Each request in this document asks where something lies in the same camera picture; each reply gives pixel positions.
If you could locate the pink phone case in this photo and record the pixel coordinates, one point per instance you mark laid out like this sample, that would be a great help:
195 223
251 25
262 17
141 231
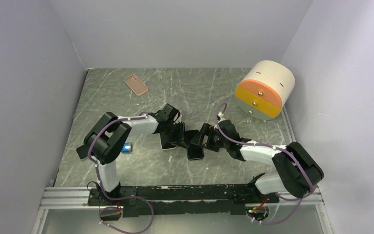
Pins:
136 84

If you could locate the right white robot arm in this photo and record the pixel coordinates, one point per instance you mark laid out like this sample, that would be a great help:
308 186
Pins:
295 171

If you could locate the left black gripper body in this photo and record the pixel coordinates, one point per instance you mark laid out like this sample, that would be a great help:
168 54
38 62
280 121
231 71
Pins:
169 123

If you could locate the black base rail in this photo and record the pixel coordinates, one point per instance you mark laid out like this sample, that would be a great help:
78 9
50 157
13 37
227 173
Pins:
135 201

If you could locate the aluminium frame rail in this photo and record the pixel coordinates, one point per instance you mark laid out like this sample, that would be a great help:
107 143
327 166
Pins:
77 198

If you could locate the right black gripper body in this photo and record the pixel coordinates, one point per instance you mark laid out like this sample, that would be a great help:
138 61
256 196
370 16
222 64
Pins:
215 141

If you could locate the round drawer cabinet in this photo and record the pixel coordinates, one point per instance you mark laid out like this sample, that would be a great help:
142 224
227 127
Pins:
263 92

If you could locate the black phone case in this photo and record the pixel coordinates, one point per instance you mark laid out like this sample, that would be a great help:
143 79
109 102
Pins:
194 152

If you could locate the beige phone case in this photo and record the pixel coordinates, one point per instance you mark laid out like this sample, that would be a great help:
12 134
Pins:
165 143

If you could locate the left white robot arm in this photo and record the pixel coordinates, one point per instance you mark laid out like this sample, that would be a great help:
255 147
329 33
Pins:
104 142

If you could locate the blue grey small cylinder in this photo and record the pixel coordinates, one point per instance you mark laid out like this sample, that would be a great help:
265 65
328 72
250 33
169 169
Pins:
127 148

